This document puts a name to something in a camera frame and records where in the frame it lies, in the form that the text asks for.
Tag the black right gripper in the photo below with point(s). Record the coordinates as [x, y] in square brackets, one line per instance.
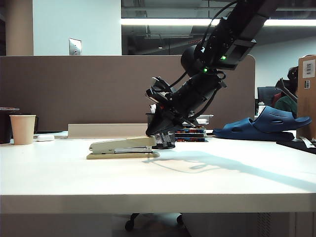
[195, 93]

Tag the beige metal stapler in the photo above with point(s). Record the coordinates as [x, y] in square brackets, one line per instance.
[118, 144]

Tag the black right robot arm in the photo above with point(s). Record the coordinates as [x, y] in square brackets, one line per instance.
[247, 14]

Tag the clear plastic drawer organizer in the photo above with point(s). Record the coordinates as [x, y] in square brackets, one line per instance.
[192, 135]

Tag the dark blue slipper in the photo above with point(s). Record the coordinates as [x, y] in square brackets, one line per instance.
[276, 118]
[242, 132]

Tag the white bottle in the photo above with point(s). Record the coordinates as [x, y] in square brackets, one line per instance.
[260, 108]

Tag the brown desk partition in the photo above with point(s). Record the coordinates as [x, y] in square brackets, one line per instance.
[74, 91]

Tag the black office chair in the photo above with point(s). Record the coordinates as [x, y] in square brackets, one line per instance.
[265, 95]

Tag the person in green shirt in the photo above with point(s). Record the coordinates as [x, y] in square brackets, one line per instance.
[286, 105]

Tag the white earbuds case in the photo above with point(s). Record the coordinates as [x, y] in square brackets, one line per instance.
[45, 137]

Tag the black mat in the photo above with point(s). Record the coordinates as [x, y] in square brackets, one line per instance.
[293, 145]

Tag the brown cardboard box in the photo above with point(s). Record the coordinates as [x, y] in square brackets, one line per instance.
[307, 111]

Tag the beige paper cup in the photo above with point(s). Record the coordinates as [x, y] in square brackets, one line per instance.
[22, 130]

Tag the round colourful disc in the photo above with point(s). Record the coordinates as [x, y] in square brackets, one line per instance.
[8, 108]

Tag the black box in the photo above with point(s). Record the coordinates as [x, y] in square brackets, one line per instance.
[5, 126]

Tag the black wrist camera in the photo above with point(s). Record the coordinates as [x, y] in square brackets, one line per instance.
[159, 90]

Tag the metal wall plate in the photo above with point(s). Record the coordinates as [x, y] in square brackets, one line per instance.
[75, 47]

